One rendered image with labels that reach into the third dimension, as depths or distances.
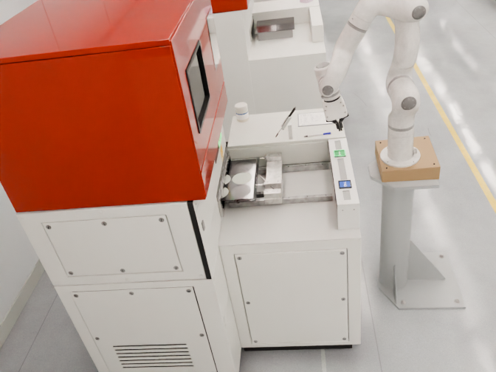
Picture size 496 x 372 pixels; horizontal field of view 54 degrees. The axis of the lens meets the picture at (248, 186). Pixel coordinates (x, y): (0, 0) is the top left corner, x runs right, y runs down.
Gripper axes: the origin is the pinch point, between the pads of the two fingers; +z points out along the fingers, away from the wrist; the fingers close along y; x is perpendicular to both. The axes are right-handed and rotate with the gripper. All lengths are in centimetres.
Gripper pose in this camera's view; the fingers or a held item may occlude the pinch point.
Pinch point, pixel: (339, 125)
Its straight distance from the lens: 233.2
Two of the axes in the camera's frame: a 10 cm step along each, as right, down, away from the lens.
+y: 9.4, -2.4, -2.4
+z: 3.3, 7.8, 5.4
